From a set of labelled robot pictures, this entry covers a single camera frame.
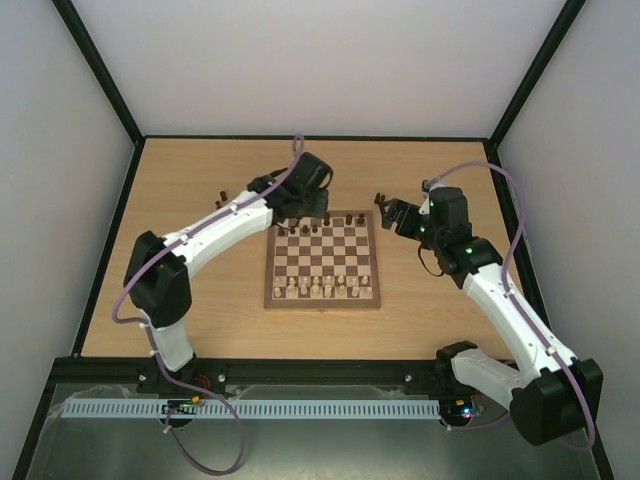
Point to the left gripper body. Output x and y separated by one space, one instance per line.
314 210

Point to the white slotted cable duct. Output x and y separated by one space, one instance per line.
86 408

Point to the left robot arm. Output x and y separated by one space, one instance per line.
157 285

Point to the black aluminium frame rail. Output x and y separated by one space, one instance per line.
224 376

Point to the wooden chess board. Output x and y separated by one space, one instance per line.
338 249

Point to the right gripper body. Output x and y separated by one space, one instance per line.
395 214

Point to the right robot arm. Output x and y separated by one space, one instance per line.
549 392

